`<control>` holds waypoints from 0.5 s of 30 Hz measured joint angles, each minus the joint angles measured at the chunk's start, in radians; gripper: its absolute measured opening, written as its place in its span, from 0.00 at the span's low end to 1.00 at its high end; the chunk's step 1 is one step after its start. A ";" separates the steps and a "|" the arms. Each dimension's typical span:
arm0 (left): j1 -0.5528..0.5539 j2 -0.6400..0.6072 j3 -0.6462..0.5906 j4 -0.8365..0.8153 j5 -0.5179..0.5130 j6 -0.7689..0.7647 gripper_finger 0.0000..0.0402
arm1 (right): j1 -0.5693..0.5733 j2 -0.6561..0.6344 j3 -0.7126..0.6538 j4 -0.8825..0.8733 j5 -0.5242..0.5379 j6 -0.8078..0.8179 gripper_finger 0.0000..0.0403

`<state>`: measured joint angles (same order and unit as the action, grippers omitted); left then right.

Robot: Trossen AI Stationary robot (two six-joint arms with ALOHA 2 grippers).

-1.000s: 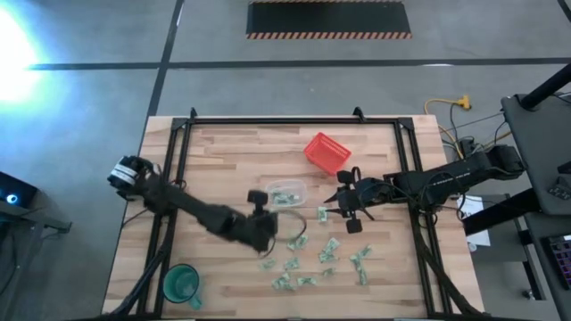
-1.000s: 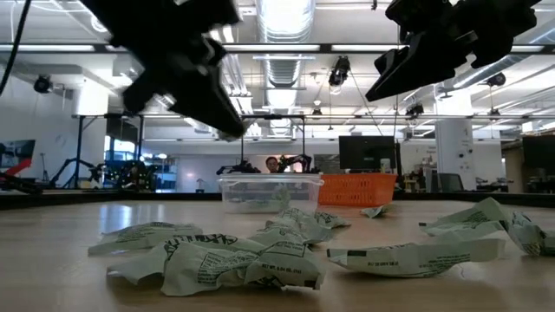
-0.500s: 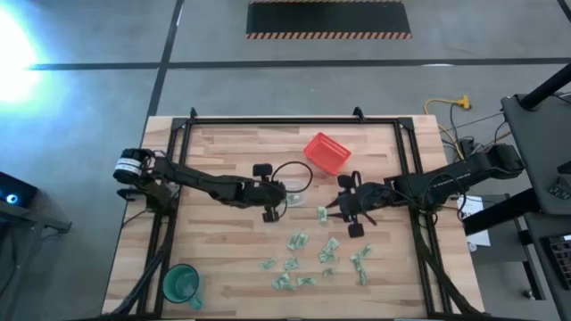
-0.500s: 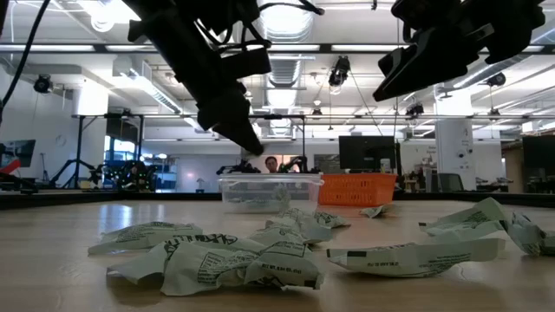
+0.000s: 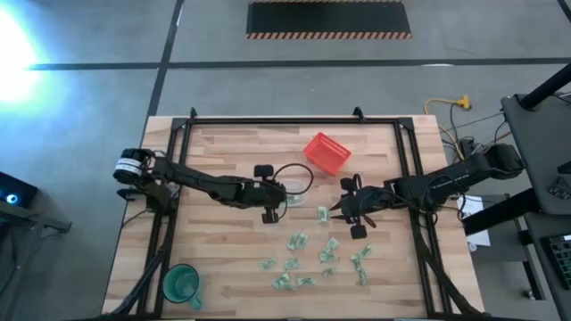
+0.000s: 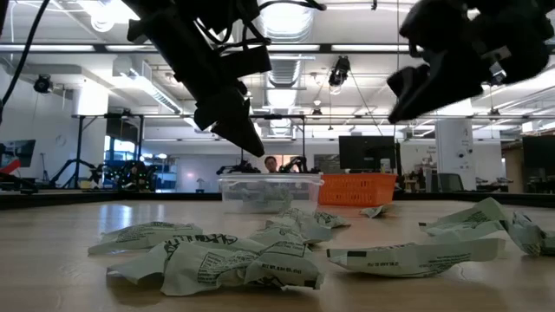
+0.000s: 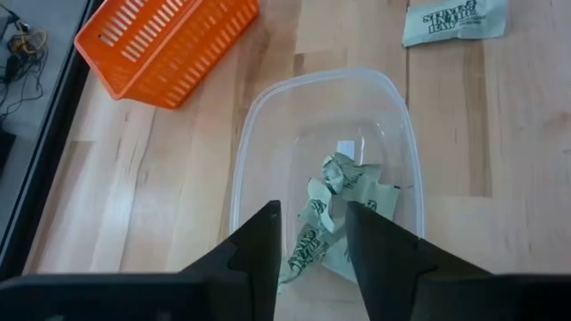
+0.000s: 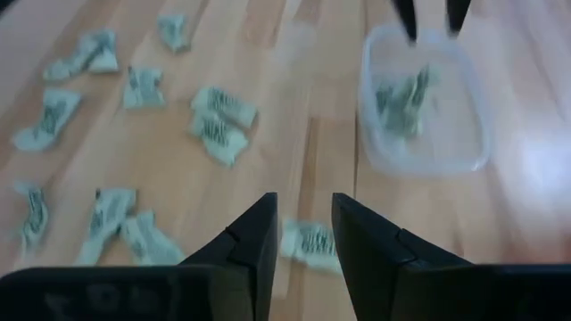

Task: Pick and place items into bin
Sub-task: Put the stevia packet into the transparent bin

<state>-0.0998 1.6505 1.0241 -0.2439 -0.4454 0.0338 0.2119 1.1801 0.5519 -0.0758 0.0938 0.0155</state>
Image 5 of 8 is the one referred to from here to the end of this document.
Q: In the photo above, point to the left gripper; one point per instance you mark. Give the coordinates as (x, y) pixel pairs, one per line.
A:
(263, 194)

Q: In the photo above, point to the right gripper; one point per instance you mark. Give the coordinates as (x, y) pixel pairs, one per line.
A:
(366, 203)

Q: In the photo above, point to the green white stevia packet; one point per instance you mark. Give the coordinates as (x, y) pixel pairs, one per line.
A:
(291, 264)
(366, 250)
(292, 242)
(355, 260)
(303, 239)
(326, 257)
(328, 271)
(323, 215)
(306, 281)
(289, 285)
(362, 276)
(268, 264)
(331, 245)
(278, 281)
(294, 200)

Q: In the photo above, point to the clear plastic container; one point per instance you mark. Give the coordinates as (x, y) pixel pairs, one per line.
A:
(301, 185)

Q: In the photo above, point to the orange plastic basket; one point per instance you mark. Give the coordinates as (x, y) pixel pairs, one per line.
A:
(327, 153)

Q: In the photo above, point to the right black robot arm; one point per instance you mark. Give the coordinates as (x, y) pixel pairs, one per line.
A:
(446, 180)

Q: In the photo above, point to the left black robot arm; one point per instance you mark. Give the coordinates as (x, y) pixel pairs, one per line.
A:
(201, 180)

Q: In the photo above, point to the white paper sheet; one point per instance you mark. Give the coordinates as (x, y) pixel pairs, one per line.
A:
(477, 223)

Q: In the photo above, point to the green plastic mug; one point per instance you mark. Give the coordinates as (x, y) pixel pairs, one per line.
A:
(180, 283)

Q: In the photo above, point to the black power adapter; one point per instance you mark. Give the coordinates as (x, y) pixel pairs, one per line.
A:
(467, 147)

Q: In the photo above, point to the black hazard-striped floor mat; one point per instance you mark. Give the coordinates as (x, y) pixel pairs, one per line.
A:
(328, 18)

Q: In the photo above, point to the black desk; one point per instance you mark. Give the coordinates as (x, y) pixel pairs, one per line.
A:
(542, 267)
(535, 147)

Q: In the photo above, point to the black keyboard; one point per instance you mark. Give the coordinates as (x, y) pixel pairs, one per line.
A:
(560, 263)

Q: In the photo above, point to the black pole stand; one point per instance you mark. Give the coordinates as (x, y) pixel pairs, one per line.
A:
(546, 87)

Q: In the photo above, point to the black box with blue light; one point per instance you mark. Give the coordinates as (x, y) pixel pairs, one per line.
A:
(13, 196)

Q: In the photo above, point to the black aluminium table frame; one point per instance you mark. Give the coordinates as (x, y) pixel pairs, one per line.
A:
(290, 120)

